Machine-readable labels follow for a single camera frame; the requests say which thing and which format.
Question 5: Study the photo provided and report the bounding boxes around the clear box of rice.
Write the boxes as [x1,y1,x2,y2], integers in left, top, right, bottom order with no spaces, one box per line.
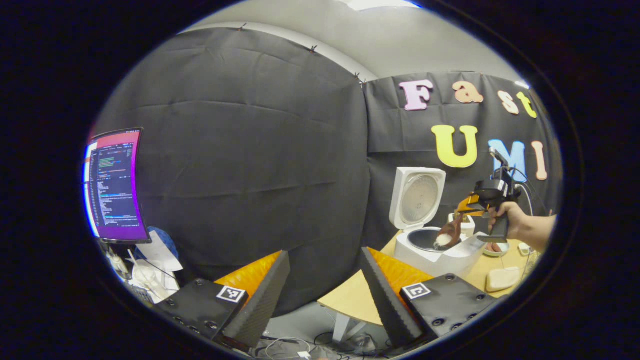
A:
[485,266,523,293]

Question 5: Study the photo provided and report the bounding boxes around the thin gripper cable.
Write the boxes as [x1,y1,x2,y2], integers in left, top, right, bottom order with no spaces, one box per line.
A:
[510,167,548,217]

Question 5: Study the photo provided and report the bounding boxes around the white paper sheets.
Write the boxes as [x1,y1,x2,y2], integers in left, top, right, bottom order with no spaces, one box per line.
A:
[127,230,184,303]

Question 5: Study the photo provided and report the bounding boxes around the blue cloth bag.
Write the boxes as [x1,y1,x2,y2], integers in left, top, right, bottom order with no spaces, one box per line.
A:
[145,226,179,261]

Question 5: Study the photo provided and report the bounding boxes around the pale green plate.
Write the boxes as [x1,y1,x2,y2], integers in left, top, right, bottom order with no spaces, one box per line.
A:
[482,241,511,258]

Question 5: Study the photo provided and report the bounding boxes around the white rice cooker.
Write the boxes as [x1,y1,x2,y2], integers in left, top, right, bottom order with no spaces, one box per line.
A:
[389,167,488,278]

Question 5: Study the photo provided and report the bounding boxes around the black backdrop cloth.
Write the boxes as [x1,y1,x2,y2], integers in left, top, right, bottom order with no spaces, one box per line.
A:
[92,27,563,316]

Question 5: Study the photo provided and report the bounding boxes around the computer monitor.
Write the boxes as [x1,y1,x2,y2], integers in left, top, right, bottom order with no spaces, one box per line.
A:
[82,127,152,245]

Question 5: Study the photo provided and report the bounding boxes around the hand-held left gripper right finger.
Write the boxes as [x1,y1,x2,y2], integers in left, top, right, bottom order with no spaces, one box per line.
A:
[360,246,506,349]

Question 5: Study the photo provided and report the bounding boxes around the white table leg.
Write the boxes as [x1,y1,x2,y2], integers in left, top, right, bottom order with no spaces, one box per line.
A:
[330,312,368,346]

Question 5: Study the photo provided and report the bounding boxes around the bright ceiling light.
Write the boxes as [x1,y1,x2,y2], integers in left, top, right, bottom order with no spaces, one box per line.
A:
[345,0,421,12]

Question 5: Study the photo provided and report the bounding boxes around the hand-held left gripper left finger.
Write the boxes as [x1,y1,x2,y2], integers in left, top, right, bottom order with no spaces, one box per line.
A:
[152,250,291,351]

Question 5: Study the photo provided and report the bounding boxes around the brown wooden spoon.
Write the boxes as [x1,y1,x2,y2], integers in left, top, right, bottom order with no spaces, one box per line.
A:
[433,212,463,249]

